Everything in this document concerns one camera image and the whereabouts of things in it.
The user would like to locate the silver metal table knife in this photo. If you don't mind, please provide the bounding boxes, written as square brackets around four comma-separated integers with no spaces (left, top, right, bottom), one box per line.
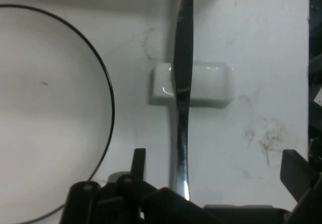
[169,0,196,202]

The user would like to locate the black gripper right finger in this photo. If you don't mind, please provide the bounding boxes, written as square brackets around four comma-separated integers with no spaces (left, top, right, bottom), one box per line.
[279,148,322,224]

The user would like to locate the white ceramic cutlery rest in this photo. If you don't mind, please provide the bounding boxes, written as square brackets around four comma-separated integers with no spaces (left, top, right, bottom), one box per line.
[149,61,234,108]

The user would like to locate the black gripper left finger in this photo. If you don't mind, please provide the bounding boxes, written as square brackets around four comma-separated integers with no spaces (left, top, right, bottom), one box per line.
[59,147,202,224]

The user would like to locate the white plate with black rim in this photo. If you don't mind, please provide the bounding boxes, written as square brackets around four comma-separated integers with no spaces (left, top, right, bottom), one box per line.
[0,4,116,223]

